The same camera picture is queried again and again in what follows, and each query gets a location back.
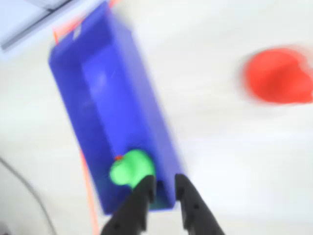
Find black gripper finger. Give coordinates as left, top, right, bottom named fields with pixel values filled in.
left=174, top=173, right=226, bottom=235
left=100, top=174, right=157, bottom=235

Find white panel with dark edge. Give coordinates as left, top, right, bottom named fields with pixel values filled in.
left=0, top=0, right=103, bottom=62

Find green rubber duck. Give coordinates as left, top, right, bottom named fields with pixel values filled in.
left=109, top=148, right=157, bottom=189

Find red rubber duck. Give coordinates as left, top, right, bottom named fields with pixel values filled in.
left=241, top=47, right=313, bottom=105

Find grey cable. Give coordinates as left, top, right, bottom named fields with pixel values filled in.
left=0, top=156, right=57, bottom=235

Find blue plastic box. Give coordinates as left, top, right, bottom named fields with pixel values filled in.
left=47, top=1, right=184, bottom=216

